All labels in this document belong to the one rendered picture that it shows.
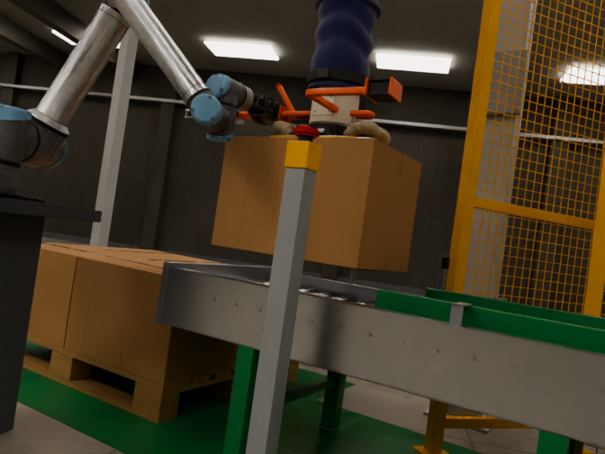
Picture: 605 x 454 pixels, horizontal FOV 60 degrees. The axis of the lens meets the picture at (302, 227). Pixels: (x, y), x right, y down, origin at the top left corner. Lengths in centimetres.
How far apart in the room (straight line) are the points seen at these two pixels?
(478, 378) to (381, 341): 25
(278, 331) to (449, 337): 42
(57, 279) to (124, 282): 43
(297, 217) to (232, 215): 59
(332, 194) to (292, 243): 37
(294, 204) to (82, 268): 131
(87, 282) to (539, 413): 178
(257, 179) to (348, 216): 39
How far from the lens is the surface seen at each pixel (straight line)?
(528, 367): 134
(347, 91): 164
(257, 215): 182
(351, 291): 217
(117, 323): 226
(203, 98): 165
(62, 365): 254
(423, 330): 138
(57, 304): 256
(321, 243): 166
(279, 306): 135
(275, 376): 138
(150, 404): 215
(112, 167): 560
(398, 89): 160
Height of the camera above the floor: 75
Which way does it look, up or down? 1 degrees up
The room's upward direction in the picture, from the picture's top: 8 degrees clockwise
